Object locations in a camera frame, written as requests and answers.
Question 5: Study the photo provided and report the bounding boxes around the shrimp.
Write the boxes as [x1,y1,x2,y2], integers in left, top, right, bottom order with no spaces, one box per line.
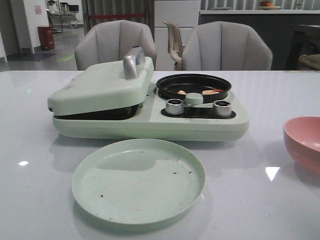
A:
[201,89,224,96]
[177,90,186,95]

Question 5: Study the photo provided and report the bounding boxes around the mint green breakfast maker lid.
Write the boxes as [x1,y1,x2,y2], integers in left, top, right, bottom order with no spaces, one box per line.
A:
[47,47,154,120]

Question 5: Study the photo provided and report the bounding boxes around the pink bowl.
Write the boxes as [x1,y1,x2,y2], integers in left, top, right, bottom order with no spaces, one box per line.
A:
[283,116,320,174]

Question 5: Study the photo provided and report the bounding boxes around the mint green breakfast maker base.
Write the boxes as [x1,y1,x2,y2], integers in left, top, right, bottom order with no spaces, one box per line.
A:
[52,82,250,142]

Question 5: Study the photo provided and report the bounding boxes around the silver left control knob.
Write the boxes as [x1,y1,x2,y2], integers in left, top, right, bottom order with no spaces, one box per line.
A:
[165,98,184,116]

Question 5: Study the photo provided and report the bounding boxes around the silver control knob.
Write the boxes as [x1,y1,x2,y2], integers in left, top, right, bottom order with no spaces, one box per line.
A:
[212,100,232,118]
[165,98,184,116]

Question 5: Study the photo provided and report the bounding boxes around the black round frying pan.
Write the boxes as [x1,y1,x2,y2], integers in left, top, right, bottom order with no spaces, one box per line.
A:
[156,73,232,104]

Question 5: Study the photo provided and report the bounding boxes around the silver right control knob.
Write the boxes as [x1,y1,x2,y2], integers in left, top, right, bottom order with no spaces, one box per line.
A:
[212,100,232,118]

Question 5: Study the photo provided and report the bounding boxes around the mint green plate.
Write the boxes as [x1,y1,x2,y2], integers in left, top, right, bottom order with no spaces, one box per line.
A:
[71,139,206,225]

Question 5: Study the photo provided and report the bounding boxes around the beige office chair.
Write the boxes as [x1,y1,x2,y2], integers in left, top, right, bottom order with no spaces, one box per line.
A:
[163,21,184,71]

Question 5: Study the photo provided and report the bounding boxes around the grey chair on right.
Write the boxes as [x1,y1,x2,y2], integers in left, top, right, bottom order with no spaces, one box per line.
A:
[182,21,273,71]

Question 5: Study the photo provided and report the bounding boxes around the grey chair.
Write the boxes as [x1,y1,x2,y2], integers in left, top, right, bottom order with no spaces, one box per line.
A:
[74,20,157,71]
[182,21,273,71]

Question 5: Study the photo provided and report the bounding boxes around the grey chair on left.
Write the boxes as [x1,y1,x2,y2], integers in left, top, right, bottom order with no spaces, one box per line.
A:
[74,20,157,71]

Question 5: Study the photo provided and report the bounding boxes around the white refrigerator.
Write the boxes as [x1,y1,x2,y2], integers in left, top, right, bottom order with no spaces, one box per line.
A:
[154,0,201,71]

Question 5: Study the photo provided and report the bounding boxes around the red barrier tape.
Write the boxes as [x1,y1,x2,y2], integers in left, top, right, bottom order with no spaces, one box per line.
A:
[88,12,146,19]

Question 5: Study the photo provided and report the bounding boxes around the red bin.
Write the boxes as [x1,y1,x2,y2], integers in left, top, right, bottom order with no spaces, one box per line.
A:
[37,26,55,51]

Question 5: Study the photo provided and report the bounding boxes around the dark kitchen counter cabinet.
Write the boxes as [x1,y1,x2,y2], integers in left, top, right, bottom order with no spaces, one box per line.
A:
[199,9,320,71]

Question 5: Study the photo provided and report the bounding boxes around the fruit plate on counter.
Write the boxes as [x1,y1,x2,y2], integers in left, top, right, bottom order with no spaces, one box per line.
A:
[258,0,281,10]

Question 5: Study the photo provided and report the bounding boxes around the black appliance box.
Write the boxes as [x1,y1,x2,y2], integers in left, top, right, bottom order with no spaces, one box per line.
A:
[285,24,320,70]

